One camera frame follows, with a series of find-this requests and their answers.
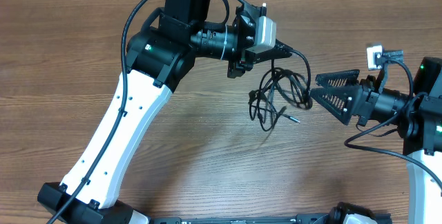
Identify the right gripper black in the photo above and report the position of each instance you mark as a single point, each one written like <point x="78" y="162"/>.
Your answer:
<point x="364" y="97"/>

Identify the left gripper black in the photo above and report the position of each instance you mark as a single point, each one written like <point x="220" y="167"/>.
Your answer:
<point x="244" y="39"/>

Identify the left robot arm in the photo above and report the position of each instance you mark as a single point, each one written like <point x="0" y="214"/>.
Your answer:
<point x="154" y="61"/>

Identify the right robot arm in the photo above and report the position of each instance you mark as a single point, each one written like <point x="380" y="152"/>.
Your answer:
<point x="416" y="117"/>

